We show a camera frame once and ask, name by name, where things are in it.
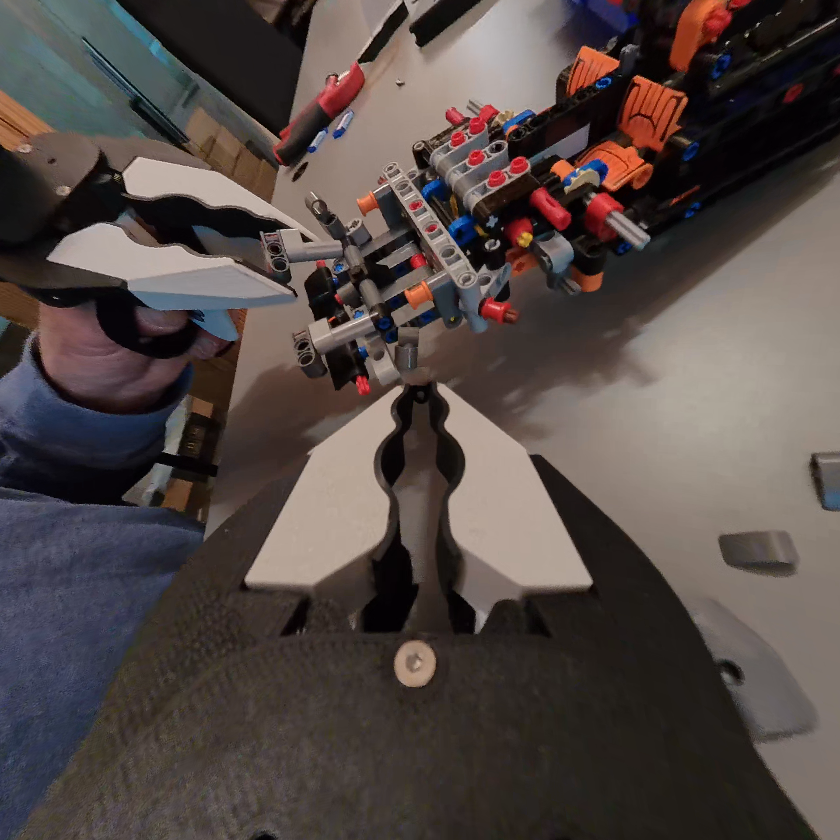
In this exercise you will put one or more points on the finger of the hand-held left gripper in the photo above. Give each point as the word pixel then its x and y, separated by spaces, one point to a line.
pixel 197 184
pixel 184 279

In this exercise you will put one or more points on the lego car chassis model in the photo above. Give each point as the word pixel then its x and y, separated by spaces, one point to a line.
pixel 492 177

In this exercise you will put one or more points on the person's left forearm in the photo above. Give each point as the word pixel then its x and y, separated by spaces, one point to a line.
pixel 65 446

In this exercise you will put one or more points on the grey lego connector with hole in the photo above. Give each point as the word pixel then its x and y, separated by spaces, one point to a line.
pixel 754 669

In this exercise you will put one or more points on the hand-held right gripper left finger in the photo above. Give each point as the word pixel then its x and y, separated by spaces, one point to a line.
pixel 321 518

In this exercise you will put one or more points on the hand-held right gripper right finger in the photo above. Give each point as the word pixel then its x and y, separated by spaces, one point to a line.
pixel 512 518

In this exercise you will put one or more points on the curved grey lego piece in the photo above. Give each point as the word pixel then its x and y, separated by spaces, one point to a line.
pixel 828 479
pixel 758 550

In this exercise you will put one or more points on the person's left hand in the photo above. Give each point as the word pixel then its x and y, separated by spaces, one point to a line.
pixel 98 374

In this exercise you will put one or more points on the small blue white cylinder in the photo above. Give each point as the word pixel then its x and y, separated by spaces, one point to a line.
pixel 342 123
pixel 318 139

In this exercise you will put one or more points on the black office chair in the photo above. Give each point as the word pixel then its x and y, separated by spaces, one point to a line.
pixel 229 59

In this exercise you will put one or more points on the brown cardboard moving box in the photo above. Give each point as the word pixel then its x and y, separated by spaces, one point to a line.
pixel 223 151

